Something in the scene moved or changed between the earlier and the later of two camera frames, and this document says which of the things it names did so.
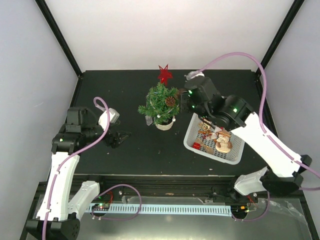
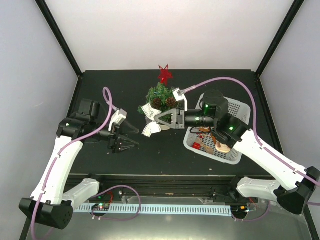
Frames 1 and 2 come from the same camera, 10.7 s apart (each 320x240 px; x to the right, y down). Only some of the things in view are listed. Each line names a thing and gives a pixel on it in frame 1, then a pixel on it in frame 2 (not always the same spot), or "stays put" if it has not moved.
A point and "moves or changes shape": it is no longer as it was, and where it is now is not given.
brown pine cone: x=170 y=101 stays put
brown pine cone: x=180 y=90 moves or changes shape
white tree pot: x=164 y=127 stays put
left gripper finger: x=126 y=136 -> x=127 y=128
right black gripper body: x=185 y=107 -> x=180 y=120
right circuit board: x=239 y=210 stays put
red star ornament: x=164 y=75 stays put
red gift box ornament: x=196 y=145 stays put
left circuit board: x=101 y=207 stays put
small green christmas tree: x=161 y=104 stays put
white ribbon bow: x=214 y=135 moves or changes shape
